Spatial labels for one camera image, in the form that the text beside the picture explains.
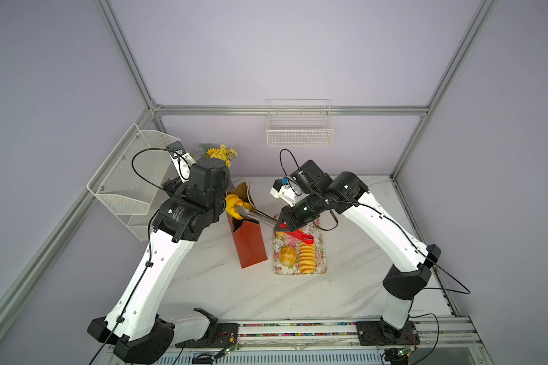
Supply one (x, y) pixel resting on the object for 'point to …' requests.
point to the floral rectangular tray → (281, 239)
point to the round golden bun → (288, 255)
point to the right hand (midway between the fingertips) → (280, 231)
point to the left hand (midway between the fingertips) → (190, 175)
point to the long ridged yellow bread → (307, 258)
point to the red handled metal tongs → (250, 214)
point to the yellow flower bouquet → (222, 153)
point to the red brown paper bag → (246, 233)
